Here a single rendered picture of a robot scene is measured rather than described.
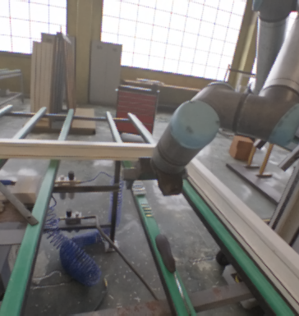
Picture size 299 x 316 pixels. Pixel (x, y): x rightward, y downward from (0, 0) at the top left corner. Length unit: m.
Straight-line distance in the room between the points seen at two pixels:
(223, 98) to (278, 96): 0.11
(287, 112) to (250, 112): 0.07
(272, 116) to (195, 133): 0.16
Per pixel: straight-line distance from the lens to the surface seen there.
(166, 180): 0.51
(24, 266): 0.58
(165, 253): 0.56
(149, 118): 3.75
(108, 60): 7.20
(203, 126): 0.40
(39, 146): 1.05
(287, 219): 1.65
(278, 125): 0.46
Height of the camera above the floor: 1.30
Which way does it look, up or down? 23 degrees down
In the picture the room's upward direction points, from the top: 9 degrees clockwise
